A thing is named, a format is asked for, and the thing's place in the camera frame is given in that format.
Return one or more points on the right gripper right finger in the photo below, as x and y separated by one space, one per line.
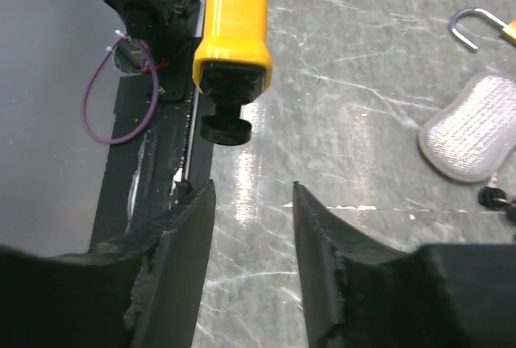
358 292

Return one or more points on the yellow padlock black shackle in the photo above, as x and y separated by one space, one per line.
232 66

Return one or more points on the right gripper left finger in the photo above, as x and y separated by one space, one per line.
140 289

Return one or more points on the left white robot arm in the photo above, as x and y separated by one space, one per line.
169 24

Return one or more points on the brass padlock silver shackle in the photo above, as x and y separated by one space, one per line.
465 26

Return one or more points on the orange black small padlock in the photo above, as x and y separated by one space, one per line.
494 198

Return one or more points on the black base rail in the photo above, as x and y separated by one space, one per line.
150 174

